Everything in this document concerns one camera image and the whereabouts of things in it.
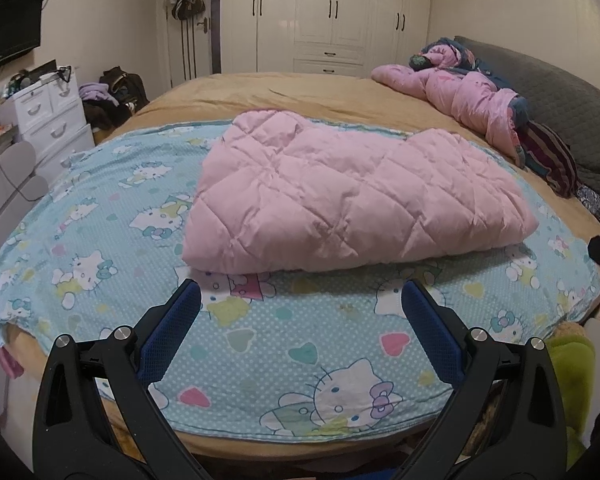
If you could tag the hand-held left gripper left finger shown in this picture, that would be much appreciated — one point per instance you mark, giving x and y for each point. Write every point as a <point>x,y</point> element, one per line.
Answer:
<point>172,325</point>

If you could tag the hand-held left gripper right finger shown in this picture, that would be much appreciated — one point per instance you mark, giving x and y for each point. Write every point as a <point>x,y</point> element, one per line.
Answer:
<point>430,330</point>

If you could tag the pink quilted jacket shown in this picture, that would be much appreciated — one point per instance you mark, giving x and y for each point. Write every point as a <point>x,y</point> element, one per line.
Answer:
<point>355,200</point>

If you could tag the dark clothes pile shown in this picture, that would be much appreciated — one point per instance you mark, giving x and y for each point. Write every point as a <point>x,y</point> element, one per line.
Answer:
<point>102,115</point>

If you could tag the purple clothes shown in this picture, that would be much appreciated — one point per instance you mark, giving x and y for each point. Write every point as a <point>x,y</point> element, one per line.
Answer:
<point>95,92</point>

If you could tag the dark patterned cloth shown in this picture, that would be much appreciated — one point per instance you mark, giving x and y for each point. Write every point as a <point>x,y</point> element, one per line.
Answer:
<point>592,202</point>

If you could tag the tan fluffy cloth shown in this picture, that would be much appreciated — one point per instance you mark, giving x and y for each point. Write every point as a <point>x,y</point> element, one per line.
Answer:
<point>567,331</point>

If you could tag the cartoon cat printed sheet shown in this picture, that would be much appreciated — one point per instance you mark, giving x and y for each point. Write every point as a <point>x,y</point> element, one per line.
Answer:
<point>105,240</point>

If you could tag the dark striped pillow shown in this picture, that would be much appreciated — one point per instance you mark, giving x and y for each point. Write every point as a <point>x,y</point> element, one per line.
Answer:
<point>550,155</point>

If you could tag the lime green clothing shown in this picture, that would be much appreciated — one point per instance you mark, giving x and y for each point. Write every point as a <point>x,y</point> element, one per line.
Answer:
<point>572,375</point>

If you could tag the grey padded headboard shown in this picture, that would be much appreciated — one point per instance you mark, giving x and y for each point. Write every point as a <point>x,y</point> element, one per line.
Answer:
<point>545,75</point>

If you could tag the pink floral quilt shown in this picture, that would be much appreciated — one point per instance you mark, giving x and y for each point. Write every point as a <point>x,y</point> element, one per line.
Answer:
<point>460,95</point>

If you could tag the white drawer cabinet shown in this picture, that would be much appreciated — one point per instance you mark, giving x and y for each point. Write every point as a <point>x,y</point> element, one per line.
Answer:
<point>50,120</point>

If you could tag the black bag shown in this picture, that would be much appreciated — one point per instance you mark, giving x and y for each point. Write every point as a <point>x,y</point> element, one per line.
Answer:
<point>125,87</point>

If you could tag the bed with tan cover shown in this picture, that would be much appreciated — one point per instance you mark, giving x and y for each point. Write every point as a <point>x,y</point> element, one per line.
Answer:
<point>305,90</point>

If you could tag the black triangular stand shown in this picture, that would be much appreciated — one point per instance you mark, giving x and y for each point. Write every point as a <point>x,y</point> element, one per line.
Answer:
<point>62,74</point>

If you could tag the white door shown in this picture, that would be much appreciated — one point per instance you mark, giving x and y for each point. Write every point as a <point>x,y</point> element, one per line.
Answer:
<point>210,45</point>

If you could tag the white wardrobe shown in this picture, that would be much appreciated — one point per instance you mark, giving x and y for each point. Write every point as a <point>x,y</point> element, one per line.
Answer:
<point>330,10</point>

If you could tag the black television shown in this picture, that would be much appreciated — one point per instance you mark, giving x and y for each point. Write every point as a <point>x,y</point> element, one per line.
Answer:
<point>10,30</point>

